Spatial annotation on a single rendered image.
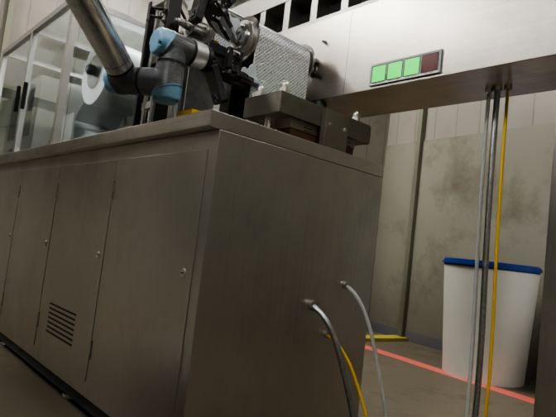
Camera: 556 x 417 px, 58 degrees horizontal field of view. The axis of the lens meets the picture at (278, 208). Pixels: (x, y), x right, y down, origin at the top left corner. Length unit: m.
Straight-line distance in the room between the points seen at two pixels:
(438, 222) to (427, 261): 0.32
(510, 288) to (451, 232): 1.05
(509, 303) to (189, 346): 2.16
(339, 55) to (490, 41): 0.54
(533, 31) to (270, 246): 0.85
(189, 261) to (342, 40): 1.00
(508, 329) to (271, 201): 2.03
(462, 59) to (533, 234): 2.24
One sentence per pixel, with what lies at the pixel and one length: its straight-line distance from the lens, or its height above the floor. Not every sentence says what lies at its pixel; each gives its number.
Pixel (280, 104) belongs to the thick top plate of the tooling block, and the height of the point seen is 0.99.
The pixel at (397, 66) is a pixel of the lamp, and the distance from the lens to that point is 1.64.
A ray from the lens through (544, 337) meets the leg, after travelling 1.49.
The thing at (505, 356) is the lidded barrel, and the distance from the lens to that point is 3.09.
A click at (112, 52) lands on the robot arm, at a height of 1.04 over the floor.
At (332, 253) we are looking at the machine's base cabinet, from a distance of 1.44.
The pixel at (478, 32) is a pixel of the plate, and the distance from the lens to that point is 1.54.
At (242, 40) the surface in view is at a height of 1.23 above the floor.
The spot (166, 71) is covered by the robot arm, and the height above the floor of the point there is 1.03.
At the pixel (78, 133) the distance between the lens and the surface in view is 2.41.
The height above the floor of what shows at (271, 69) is 1.16.
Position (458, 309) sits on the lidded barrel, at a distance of 3.07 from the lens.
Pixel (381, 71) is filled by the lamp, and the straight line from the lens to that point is 1.67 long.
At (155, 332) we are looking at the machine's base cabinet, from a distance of 1.31.
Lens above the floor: 0.60
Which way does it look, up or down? 4 degrees up
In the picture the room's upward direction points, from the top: 7 degrees clockwise
